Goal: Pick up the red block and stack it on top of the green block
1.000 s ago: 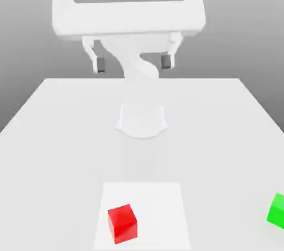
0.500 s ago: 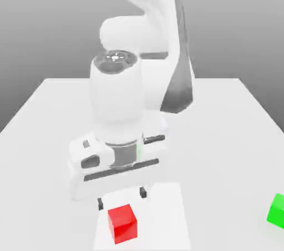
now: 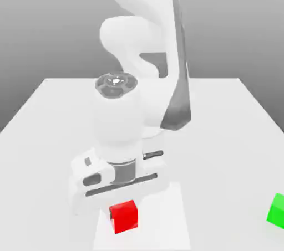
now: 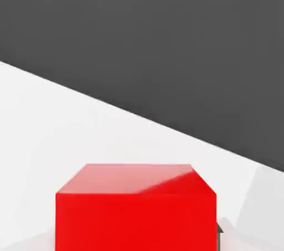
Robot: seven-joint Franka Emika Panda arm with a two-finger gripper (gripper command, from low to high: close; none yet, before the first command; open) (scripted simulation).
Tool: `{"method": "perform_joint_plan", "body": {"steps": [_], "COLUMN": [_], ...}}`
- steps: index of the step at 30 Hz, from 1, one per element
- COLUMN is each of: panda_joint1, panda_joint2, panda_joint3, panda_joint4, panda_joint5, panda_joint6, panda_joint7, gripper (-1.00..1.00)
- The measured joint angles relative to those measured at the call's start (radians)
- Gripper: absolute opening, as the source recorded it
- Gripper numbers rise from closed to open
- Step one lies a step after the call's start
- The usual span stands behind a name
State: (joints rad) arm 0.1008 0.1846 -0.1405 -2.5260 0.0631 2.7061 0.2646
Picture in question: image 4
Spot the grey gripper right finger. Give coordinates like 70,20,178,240
216,217,246,251

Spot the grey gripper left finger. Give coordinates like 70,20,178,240
26,229,57,251

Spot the small red cube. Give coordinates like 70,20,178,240
55,163,217,251

